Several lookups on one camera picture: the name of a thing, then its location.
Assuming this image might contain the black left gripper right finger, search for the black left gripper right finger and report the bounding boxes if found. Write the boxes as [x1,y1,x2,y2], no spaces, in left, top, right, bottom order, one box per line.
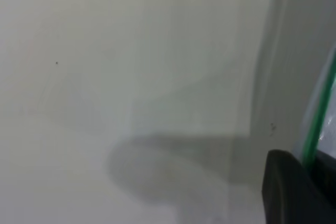
[311,151,336,201]

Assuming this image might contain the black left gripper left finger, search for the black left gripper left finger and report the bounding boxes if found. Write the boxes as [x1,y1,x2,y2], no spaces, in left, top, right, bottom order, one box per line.
[261,149,336,224]

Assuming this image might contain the clear zip bag green strip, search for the clear zip bag green strip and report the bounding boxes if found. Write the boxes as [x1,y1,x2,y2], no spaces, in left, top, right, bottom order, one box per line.
[290,47,336,167]

